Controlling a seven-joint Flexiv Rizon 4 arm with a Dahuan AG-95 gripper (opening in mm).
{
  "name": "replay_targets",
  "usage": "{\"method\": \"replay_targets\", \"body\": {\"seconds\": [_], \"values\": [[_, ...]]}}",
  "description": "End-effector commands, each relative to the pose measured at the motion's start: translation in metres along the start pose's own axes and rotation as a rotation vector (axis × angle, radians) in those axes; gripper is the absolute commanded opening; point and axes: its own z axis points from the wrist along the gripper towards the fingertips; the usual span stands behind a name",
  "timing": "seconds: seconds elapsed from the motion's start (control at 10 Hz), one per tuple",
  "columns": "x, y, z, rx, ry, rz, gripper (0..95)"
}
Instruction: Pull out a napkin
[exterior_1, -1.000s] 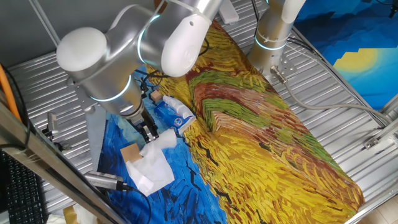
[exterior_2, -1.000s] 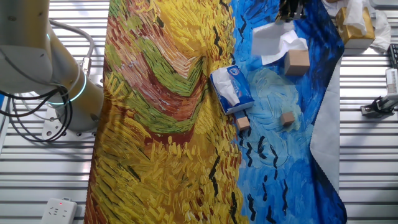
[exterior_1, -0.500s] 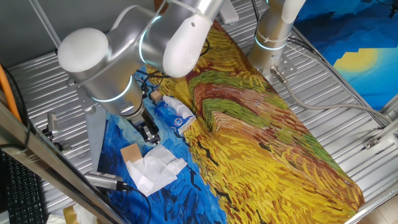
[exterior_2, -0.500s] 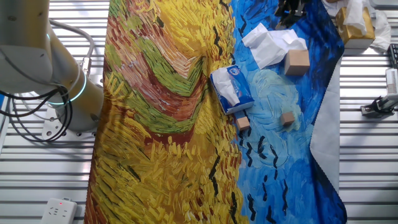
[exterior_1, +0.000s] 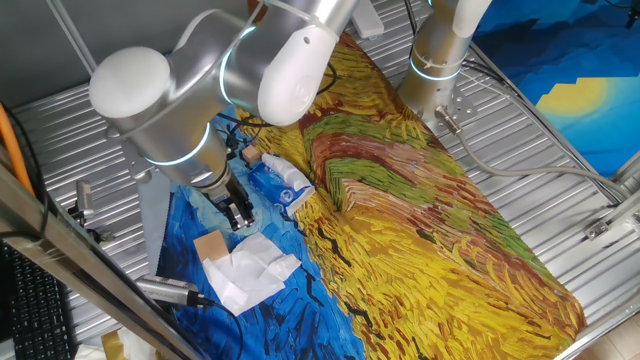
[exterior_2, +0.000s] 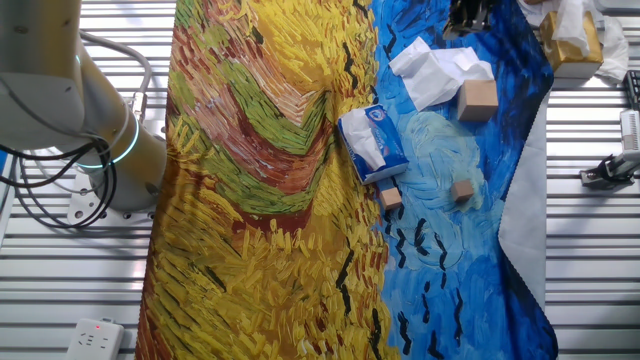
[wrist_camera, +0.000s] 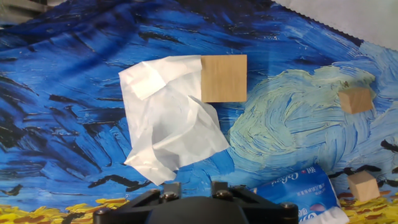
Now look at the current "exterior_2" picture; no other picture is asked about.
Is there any blue tissue pack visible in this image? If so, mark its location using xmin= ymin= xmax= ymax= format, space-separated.
xmin=337 ymin=103 xmax=410 ymax=186

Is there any white napkin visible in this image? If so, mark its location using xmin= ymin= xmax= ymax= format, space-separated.
xmin=342 ymin=108 xmax=387 ymax=172
xmin=409 ymin=59 xmax=496 ymax=113
xmin=388 ymin=36 xmax=484 ymax=81

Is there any white ribbed device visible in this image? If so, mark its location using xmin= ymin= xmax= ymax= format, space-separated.
xmin=619 ymin=109 xmax=640 ymax=152

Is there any white power strip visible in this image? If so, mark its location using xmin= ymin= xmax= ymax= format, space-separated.
xmin=64 ymin=317 xmax=125 ymax=360

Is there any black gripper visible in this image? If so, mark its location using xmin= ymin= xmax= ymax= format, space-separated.
xmin=442 ymin=0 xmax=496 ymax=41

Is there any thick grey hose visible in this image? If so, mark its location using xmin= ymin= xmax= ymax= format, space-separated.
xmin=79 ymin=30 xmax=154 ymax=126

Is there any black keyboard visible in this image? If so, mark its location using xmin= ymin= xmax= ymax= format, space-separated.
xmin=623 ymin=69 xmax=640 ymax=112

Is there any small wooden cube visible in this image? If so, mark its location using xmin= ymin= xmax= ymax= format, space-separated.
xmin=450 ymin=178 xmax=475 ymax=203
xmin=378 ymin=185 xmax=404 ymax=211

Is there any large wooden block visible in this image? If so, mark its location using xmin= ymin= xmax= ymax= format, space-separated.
xmin=456 ymin=78 xmax=500 ymax=124

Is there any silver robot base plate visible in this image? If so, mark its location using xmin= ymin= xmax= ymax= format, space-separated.
xmin=66 ymin=172 xmax=157 ymax=227

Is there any black cable bundle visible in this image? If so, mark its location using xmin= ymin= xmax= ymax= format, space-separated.
xmin=0 ymin=139 xmax=119 ymax=231

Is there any white plastic bag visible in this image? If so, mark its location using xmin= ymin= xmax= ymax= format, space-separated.
xmin=592 ymin=14 xmax=630 ymax=85

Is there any white crumpled tissue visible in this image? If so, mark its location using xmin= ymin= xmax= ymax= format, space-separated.
xmin=551 ymin=0 xmax=595 ymax=57

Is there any painted wheat field tablecloth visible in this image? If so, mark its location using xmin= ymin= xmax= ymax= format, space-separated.
xmin=134 ymin=0 xmax=560 ymax=360

